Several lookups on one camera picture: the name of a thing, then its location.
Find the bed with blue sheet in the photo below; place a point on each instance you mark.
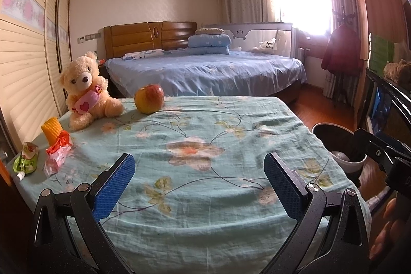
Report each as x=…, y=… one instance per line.
x=208, y=71

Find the dark red coat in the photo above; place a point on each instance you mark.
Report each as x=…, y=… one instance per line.
x=342, y=52

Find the person's right hand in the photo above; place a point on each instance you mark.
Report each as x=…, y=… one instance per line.
x=385, y=229

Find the white black waste bin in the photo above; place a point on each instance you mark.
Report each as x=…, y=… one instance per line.
x=340, y=139

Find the brown teddy bear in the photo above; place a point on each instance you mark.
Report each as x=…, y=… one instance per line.
x=398, y=71

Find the green floral tablecloth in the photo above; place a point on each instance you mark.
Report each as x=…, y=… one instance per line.
x=199, y=197

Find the wooden headboard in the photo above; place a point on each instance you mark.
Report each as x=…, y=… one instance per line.
x=135, y=39

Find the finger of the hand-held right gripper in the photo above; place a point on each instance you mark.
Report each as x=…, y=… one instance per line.
x=369, y=144
x=391, y=140

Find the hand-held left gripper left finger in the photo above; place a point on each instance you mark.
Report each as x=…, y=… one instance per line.
x=114, y=189

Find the cream slatted wardrobe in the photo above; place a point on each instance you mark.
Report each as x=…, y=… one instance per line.
x=25, y=75

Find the green drink pouch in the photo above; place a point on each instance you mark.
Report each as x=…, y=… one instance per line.
x=27, y=160

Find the white plush toy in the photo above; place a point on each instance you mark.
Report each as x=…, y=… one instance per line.
x=266, y=44

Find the bright window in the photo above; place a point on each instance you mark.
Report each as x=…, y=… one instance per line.
x=301, y=1

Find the red pink snack packet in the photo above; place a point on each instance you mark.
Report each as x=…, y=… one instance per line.
x=57, y=155

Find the red yellow apple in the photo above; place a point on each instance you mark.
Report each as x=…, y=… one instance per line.
x=149, y=99

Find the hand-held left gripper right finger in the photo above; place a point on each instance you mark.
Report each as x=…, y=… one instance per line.
x=284, y=190

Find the cream teddy bear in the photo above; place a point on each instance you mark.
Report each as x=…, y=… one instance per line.
x=85, y=75

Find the folded blue quilt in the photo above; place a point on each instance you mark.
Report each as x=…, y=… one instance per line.
x=208, y=44

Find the printed baby pillow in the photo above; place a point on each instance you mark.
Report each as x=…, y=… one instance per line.
x=147, y=54

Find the grey bed guard rail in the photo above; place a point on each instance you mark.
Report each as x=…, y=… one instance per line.
x=257, y=33

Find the white radiator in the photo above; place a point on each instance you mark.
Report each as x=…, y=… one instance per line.
x=301, y=55

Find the black glass cabinet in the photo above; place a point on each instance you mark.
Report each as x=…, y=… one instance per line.
x=374, y=107

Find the wall switch panel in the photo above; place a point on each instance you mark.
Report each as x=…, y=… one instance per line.
x=90, y=37

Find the beige pillow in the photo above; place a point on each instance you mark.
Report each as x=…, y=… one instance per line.
x=210, y=31

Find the stack of green boxes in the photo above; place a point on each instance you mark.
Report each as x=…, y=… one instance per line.
x=380, y=52

